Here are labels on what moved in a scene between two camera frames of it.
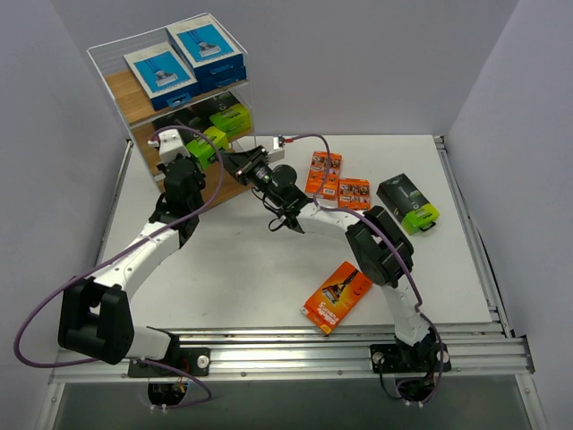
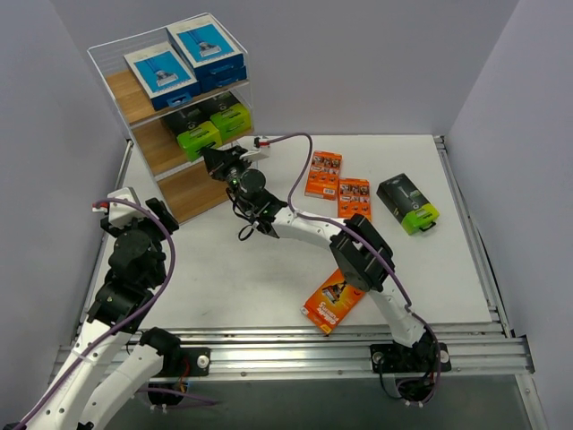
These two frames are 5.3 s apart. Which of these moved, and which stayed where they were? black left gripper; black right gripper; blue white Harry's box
Moved: black right gripper; black left gripper
Stayed: blue white Harry's box
